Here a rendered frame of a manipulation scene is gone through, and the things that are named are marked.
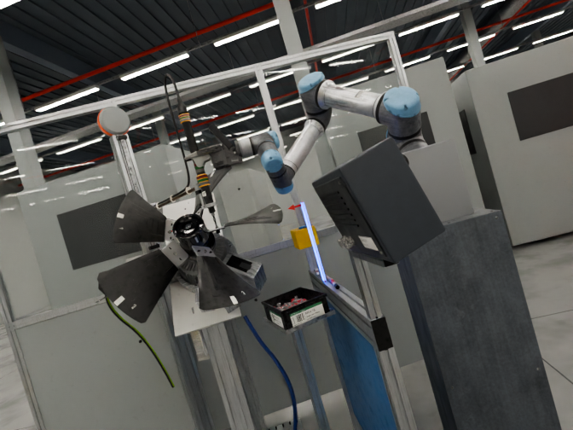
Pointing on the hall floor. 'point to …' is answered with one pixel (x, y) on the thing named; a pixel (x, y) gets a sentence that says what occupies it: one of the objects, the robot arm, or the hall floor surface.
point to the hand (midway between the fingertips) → (188, 157)
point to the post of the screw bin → (310, 380)
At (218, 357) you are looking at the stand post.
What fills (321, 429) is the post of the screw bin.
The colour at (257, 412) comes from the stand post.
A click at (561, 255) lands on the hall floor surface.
